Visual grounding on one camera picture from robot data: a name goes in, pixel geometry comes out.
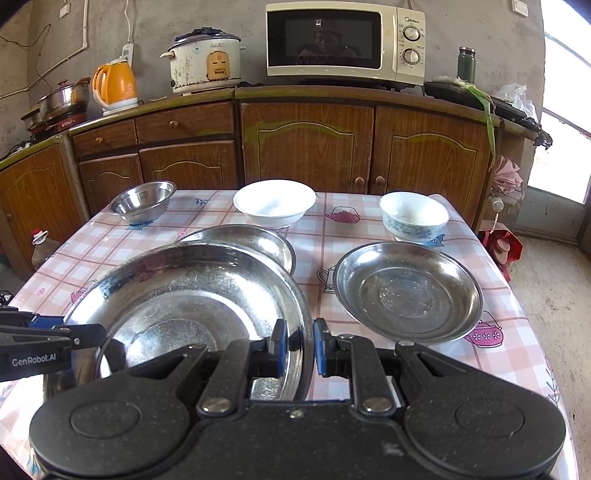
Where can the red bag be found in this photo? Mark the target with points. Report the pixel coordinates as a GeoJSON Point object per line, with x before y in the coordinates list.
{"type": "Point", "coordinates": [508, 244]}

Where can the blue patterned white bowl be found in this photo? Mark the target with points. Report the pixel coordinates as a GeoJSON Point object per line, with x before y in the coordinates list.
{"type": "Point", "coordinates": [415, 214]}

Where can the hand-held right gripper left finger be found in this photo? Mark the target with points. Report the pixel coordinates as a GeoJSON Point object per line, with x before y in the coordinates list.
{"type": "Point", "coordinates": [277, 346]}

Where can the small steel bowl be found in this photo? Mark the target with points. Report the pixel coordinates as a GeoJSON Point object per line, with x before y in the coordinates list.
{"type": "Point", "coordinates": [143, 201]}

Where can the cream microwave oven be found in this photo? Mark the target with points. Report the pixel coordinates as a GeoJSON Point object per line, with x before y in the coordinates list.
{"type": "Point", "coordinates": [332, 41]}

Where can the round steel plate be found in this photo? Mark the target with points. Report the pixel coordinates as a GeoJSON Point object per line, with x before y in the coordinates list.
{"type": "Point", "coordinates": [406, 290]}
{"type": "Point", "coordinates": [249, 240]}
{"type": "Point", "coordinates": [184, 295]}

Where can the small clear hanging bottle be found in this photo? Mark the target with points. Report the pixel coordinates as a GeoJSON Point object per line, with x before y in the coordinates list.
{"type": "Point", "coordinates": [497, 205]}

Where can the pink cloth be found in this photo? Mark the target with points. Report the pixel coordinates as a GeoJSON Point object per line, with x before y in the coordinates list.
{"type": "Point", "coordinates": [505, 177]}

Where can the white ceramic bowl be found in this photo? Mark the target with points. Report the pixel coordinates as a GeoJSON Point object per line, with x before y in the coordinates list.
{"type": "Point", "coordinates": [272, 203]}

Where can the green leek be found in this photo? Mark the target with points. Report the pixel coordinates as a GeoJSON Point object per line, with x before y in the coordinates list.
{"type": "Point", "coordinates": [490, 120]}

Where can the oil bottle with red cap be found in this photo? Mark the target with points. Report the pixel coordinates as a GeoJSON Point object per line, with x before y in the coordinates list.
{"type": "Point", "coordinates": [44, 254]}

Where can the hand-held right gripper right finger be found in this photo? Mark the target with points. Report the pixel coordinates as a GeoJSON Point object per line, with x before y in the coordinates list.
{"type": "Point", "coordinates": [321, 348]}

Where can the small steel pot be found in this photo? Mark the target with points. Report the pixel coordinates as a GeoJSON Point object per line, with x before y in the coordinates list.
{"type": "Point", "coordinates": [32, 119]}

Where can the black cooktop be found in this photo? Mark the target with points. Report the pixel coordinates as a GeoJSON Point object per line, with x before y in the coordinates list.
{"type": "Point", "coordinates": [448, 90]}

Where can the pink checked tablecloth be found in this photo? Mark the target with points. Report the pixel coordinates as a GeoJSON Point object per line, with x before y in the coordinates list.
{"type": "Point", "coordinates": [351, 258]}

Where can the wooden corner cabinet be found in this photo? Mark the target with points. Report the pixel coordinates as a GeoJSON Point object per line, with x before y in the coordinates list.
{"type": "Point", "coordinates": [37, 194]}

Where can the white wall switch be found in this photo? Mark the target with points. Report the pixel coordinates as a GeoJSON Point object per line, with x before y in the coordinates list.
{"type": "Point", "coordinates": [520, 8]}
{"type": "Point", "coordinates": [65, 10]}

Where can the red induction cooker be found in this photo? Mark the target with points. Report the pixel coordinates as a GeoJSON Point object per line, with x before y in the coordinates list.
{"type": "Point", "coordinates": [64, 122]}

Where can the green thermos flask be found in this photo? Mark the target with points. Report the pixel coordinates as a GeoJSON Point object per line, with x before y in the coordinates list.
{"type": "Point", "coordinates": [466, 67]}

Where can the white wall pipe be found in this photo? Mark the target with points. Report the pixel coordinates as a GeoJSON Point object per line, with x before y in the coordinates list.
{"type": "Point", "coordinates": [85, 23]}

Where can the white power strip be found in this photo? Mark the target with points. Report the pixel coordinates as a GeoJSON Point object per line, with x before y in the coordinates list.
{"type": "Point", "coordinates": [128, 53]}

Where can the glass door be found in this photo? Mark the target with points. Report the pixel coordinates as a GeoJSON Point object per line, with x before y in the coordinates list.
{"type": "Point", "coordinates": [549, 212]}

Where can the clear plastic bag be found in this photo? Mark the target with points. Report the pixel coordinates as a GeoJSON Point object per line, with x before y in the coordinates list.
{"type": "Point", "coordinates": [515, 94]}

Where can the white rice cooker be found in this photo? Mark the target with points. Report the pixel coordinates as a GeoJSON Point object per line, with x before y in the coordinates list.
{"type": "Point", "coordinates": [198, 64]}

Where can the wooden two-door cabinet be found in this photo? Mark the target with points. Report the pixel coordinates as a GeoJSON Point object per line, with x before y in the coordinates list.
{"type": "Point", "coordinates": [314, 143]}

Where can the wooden drawer cabinet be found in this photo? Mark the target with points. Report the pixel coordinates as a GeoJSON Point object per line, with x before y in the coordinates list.
{"type": "Point", "coordinates": [184, 124]}

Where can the steel cooking pot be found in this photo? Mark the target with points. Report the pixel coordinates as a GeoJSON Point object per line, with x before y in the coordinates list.
{"type": "Point", "coordinates": [60, 99]}

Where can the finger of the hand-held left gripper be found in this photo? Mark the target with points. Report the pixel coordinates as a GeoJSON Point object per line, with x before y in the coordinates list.
{"type": "Point", "coordinates": [87, 336]}
{"type": "Point", "coordinates": [44, 323]}

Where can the orange electric kettle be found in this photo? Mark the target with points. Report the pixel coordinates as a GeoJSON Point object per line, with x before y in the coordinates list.
{"type": "Point", "coordinates": [117, 87]}

